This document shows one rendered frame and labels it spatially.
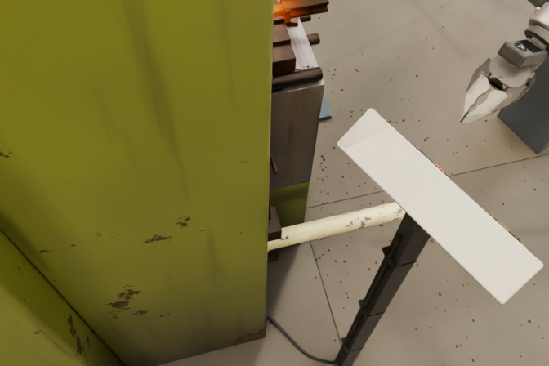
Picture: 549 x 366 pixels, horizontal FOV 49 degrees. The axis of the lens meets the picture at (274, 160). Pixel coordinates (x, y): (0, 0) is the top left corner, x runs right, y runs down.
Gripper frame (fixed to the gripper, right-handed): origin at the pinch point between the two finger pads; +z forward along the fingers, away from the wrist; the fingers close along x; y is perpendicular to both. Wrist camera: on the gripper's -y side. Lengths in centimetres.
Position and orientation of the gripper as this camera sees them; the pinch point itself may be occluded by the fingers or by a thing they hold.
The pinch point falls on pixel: (465, 116)
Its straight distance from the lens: 115.8
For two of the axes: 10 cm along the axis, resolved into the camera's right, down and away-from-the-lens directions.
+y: 3.7, 1.7, 9.1
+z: -6.8, 7.2, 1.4
